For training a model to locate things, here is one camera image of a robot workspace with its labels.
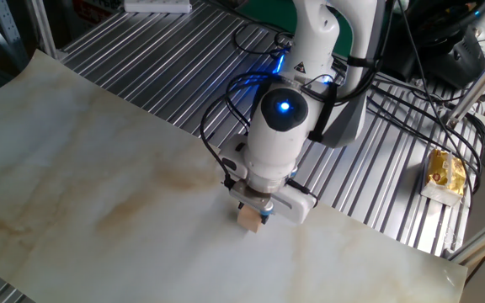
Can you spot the blue-grey slotted shelf rack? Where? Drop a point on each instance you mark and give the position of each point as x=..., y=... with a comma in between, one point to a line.
x=9, y=25

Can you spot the red labelled box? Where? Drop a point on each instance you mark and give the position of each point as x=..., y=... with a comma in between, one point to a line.
x=93, y=12

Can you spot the aluminium frame beam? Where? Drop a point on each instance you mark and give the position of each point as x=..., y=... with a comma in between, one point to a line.
x=482, y=242

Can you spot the marble pattern mat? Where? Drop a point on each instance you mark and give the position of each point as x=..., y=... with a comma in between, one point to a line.
x=120, y=219

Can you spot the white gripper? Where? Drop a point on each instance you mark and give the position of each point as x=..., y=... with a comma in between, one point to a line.
x=297, y=206

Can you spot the black racing wheel controller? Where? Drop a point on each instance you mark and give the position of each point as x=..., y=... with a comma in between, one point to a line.
x=453, y=54

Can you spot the yellow snack packet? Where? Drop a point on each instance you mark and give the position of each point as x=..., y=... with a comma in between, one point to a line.
x=444, y=177

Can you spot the silver wrist camera blue cap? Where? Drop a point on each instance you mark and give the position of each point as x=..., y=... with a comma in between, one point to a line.
x=251, y=198

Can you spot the white power strip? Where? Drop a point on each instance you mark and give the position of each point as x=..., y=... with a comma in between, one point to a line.
x=158, y=6

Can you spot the small wooden cube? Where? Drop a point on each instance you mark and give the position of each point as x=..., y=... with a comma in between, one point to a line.
x=248, y=220

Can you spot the aluminium frame post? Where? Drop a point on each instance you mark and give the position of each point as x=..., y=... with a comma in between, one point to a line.
x=42, y=29
x=478, y=84

